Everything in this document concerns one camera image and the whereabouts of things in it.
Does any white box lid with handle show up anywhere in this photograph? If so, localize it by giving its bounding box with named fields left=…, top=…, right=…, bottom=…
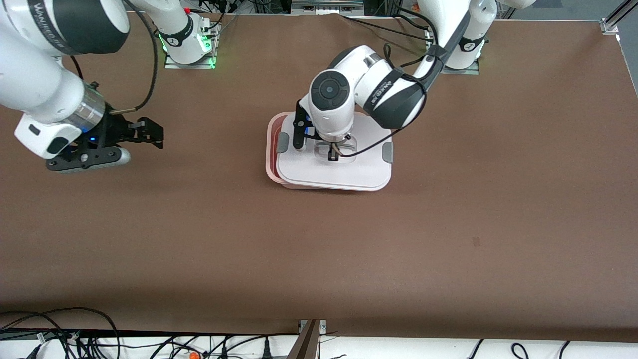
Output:
left=276, top=111, right=394, bottom=192

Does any pink translucent plastic box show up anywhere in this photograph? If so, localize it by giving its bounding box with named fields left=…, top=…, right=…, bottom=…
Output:
left=266, top=112, right=389, bottom=193

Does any aluminium corner profile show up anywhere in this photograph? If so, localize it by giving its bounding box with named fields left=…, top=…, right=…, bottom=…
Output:
left=601, top=0, right=638, bottom=34

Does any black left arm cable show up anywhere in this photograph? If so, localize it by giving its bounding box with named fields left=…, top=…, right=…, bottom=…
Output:
left=331, top=44, right=439, bottom=158

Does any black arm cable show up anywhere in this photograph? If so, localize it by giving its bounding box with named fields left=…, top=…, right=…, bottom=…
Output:
left=331, top=44, right=439, bottom=158
left=107, top=0, right=159, bottom=115

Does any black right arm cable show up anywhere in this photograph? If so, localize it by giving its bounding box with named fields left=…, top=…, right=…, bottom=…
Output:
left=107, top=0, right=159, bottom=115

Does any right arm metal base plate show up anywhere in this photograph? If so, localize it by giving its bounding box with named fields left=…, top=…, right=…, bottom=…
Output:
left=164, top=20, right=220, bottom=69

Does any black cable across table edge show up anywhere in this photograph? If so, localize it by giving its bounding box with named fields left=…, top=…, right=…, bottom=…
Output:
left=340, top=14, right=434, bottom=41

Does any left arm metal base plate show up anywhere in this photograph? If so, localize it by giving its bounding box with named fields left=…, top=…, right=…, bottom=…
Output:
left=426, top=27, right=480, bottom=75

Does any metal table bracket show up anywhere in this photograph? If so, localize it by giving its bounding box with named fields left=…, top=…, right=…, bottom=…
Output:
left=287, top=319, right=327, bottom=359

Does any black cable bundle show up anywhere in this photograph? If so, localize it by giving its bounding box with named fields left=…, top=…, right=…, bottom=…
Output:
left=0, top=307, right=300, bottom=359

